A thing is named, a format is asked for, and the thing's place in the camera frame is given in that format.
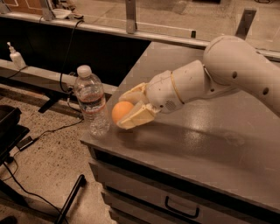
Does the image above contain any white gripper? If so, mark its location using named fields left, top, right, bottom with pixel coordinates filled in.
left=116, top=70, right=183, bottom=130

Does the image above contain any black floor cable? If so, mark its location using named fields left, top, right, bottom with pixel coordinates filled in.
left=2, top=116, right=85, bottom=224

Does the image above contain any white pump dispenser bottle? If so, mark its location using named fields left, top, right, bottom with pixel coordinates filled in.
left=7, top=42, right=26, bottom=70

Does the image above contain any grey drawer cabinet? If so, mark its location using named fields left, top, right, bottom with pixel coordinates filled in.
left=82, top=43, right=280, bottom=224

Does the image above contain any black drawer handle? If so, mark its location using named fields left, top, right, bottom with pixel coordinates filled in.
left=164, top=196, right=200, bottom=219

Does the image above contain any clear plastic water bottle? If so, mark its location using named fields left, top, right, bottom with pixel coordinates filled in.
left=73, top=65, right=110, bottom=137

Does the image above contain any metal railing frame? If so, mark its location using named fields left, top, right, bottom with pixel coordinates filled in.
left=0, top=0, right=280, bottom=61

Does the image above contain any black cable on wall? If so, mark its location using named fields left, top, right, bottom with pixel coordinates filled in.
left=59, top=19, right=85, bottom=95

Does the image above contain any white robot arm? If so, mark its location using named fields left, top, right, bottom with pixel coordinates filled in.
left=116, top=36, right=280, bottom=130

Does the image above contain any black power adapter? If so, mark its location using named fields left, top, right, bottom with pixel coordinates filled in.
left=17, top=136, right=34, bottom=151

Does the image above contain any black metal stand leg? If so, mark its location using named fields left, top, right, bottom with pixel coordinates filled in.
left=54, top=174, right=86, bottom=224

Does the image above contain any orange fruit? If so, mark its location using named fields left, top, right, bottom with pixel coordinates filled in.
left=111, top=101, right=134, bottom=123

